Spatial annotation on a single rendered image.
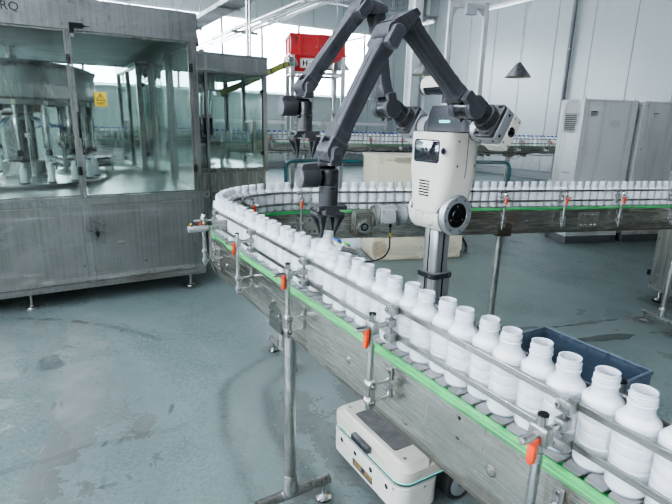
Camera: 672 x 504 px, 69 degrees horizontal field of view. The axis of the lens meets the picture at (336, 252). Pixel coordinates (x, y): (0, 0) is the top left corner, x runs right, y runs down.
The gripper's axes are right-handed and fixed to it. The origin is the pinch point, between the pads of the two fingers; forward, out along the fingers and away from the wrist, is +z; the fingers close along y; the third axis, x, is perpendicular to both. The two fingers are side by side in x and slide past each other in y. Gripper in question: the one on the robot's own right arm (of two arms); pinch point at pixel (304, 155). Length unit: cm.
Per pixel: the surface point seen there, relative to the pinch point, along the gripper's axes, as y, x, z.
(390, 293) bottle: 18, 80, 26
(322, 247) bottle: 17, 46, 23
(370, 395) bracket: 26, 86, 48
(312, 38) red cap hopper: -291, -544, -131
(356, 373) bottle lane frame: 21, 72, 51
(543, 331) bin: -37, 85, 46
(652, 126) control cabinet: -617, -195, -14
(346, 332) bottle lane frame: 21, 66, 42
